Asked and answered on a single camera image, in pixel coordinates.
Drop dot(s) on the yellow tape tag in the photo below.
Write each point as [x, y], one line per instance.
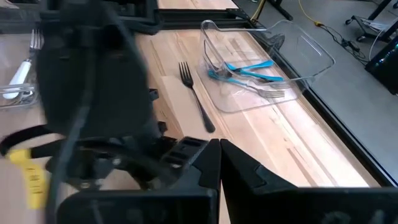
[31, 180]

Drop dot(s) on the clear plastic bin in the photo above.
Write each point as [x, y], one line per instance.
[295, 62]
[6, 46]

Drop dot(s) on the black frame clamp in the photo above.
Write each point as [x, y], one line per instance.
[276, 40]

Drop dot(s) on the black wheeled stand base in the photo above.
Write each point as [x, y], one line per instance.
[367, 23]

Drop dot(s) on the black tripod stand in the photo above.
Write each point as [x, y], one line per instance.
[281, 9]

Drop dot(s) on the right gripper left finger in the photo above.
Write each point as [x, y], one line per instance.
[155, 205]

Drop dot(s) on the black computer case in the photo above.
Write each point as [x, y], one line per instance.
[385, 65]

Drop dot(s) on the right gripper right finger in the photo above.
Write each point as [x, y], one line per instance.
[295, 205]

